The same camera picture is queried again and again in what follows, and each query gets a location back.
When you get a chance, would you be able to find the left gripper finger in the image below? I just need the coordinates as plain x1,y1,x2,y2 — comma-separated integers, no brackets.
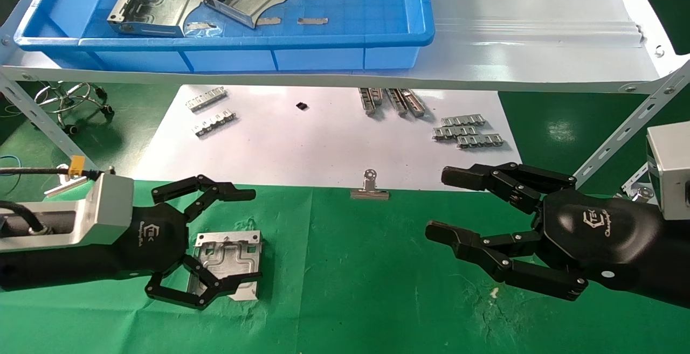
151,174,257,224
144,254,263,310

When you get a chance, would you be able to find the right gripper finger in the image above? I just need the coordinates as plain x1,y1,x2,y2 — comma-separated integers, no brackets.
425,221,589,302
441,162,577,216

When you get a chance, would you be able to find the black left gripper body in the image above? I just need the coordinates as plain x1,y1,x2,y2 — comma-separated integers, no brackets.
114,202,190,279

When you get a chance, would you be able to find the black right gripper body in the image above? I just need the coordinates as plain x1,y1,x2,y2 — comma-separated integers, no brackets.
531,188,664,290

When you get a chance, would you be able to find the metal clip strip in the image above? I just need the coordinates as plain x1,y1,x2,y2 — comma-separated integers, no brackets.
441,116,486,128
457,134,504,149
193,109,237,138
432,126,478,141
186,87,227,113

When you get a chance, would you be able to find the perforated steel brace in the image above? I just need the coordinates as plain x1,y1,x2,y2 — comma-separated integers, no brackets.
621,163,648,192

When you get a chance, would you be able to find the white paper sheet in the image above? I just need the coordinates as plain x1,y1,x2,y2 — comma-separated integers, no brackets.
129,85,523,192

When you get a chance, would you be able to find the perforated steel rack leg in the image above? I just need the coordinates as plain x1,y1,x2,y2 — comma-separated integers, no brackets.
0,71,106,178
574,60,690,179

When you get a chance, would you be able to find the green table cloth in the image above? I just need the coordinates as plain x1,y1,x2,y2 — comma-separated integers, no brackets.
0,176,690,354

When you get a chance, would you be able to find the white metal shelf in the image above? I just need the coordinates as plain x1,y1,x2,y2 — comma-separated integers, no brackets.
0,0,690,94

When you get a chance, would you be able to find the chrome stool base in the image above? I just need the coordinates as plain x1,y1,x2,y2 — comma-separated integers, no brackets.
33,82,115,134

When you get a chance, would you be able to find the blue plastic bin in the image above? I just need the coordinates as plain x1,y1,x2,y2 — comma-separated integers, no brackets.
13,0,435,72

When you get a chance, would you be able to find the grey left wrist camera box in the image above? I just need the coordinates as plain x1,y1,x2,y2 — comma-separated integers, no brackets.
0,173,134,252

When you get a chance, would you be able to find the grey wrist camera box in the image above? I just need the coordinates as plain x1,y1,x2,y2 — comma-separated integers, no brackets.
0,173,134,252
646,121,690,221

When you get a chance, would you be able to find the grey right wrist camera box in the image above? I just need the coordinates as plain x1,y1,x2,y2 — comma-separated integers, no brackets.
646,121,690,221

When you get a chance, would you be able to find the thick black cable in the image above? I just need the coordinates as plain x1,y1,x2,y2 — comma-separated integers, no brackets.
0,202,49,234

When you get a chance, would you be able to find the thin black cable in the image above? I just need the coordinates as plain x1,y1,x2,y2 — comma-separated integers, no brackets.
0,166,73,176

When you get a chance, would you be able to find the metal bracket with long wall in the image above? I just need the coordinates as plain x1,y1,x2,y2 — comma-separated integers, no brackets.
107,0,208,37

